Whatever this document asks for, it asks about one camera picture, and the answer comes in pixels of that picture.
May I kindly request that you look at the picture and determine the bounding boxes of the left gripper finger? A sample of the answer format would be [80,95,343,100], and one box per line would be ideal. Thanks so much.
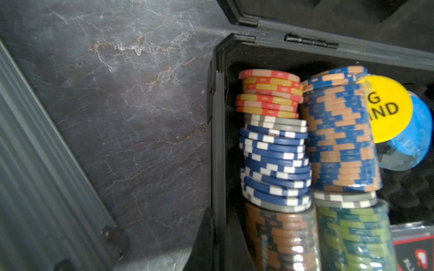
[183,208,215,271]

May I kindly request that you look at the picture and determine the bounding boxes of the silver aluminium poker case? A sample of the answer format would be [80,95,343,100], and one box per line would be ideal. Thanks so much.
[1,46,129,271]

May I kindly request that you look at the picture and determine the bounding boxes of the black plastic poker case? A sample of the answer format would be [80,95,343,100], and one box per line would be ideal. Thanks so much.
[205,1,434,271]

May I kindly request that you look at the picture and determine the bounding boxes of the blue dealer button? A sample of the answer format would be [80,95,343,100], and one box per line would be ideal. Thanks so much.
[376,92,433,171]

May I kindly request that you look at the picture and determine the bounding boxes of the yellow dealer button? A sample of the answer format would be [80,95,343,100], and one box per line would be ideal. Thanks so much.
[359,75,413,143]

